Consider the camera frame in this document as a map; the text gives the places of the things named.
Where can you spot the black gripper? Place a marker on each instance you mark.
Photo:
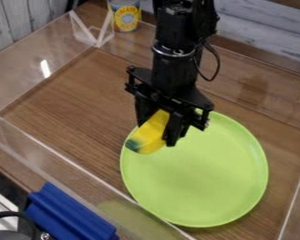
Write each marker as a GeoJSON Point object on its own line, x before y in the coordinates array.
{"type": "Point", "coordinates": [165, 87]}

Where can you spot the yellow toy banana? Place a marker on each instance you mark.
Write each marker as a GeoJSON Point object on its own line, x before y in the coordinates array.
{"type": "Point", "coordinates": [145, 140]}

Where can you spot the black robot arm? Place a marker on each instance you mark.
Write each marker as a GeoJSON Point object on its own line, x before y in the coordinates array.
{"type": "Point", "coordinates": [185, 23]}

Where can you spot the green round plate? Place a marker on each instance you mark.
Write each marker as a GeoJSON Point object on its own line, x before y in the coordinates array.
{"type": "Point", "coordinates": [204, 182]}

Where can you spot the yellow labelled can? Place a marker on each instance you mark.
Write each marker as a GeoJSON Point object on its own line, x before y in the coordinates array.
{"type": "Point", "coordinates": [125, 14]}

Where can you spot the clear acrylic enclosure wall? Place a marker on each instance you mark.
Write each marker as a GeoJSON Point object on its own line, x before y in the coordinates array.
{"type": "Point", "coordinates": [66, 115]}

